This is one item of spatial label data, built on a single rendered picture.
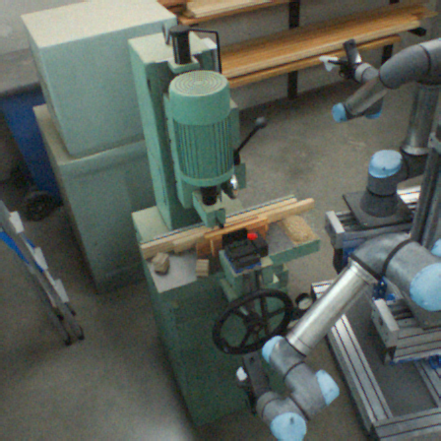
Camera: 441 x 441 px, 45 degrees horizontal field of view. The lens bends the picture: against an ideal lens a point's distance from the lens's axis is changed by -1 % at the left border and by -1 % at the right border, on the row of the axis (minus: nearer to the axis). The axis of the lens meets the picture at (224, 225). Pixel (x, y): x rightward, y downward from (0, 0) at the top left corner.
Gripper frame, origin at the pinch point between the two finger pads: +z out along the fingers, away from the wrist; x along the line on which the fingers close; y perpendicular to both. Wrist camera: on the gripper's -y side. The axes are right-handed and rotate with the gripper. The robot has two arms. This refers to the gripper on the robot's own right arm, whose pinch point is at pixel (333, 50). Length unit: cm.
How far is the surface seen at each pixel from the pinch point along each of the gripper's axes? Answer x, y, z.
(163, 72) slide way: -83, -36, -34
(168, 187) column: -93, 7, -32
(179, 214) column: -92, 21, -32
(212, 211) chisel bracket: -86, 5, -55
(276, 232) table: -66, 25, -58
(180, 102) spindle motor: -86, -37, -55
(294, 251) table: -64, 27, -68
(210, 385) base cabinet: -109, 82, -66
